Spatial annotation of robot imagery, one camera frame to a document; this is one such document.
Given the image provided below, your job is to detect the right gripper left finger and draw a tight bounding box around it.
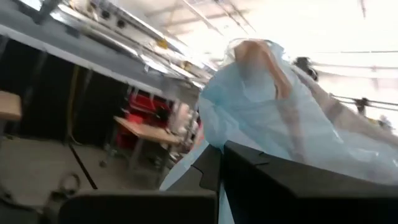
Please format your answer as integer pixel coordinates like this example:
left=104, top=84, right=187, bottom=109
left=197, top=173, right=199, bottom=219
left=58, top=144, right=222, bottom=224

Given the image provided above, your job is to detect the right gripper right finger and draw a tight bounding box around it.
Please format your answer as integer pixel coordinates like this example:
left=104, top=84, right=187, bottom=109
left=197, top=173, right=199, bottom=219
left=222, top=140, right=398, bottom=224

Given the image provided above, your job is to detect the light blue trash bag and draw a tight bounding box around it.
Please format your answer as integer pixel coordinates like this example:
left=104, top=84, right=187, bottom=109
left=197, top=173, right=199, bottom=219
left=160, top=39, right=398, bottom=224

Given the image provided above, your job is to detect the wooden work table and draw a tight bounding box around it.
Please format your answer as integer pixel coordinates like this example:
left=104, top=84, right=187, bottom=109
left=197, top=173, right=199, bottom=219
left=113, top=115, right=183, bottom=175
left=0, top=90, right=22, bottom=122

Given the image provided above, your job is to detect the red tool chest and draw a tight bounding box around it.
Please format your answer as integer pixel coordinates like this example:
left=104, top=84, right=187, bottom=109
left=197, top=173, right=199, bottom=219
left=118, top=90, right=174, bottom=150

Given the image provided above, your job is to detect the black partition wall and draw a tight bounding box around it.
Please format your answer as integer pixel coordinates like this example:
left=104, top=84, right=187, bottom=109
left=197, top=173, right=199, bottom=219
left=0, top=34, right=131, bottom=147

